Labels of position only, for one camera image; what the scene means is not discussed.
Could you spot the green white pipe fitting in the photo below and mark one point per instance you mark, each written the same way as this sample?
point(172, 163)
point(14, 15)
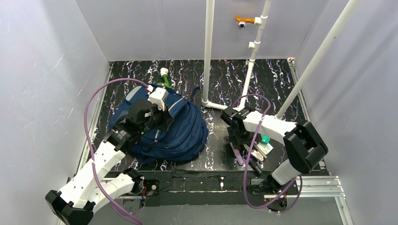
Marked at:
point(164, 75)

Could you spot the black marker pen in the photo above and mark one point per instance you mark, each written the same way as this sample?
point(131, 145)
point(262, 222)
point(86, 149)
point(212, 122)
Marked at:
point(253, 164)

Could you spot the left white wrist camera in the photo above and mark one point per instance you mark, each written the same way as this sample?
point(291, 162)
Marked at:
point(158, 96)

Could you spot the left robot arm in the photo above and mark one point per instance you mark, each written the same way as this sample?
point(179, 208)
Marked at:
point(99, 164)

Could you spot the pink highlighter pen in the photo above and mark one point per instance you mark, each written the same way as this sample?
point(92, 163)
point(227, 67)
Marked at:
point(238, 156)

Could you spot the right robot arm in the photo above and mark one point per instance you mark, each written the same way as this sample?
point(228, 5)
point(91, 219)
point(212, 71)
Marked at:
point(304, 146)

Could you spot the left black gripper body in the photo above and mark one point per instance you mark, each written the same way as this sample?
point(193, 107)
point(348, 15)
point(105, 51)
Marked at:
point(166, 117)

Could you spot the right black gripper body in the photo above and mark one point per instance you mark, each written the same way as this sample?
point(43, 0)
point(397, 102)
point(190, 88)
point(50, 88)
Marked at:
point(240, 142)

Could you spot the navy blue student backpack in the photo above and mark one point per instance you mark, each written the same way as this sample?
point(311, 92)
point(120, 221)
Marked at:
point(181, 142)

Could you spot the orange tap on pipe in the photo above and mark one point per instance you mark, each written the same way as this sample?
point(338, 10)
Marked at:
point(242, 21)

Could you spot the green pencil sharpener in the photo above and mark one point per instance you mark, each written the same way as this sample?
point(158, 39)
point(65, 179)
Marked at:
point(265, 139)

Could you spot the transparent pencil case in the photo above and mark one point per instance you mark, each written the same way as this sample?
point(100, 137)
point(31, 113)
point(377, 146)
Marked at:
point(260, 151)

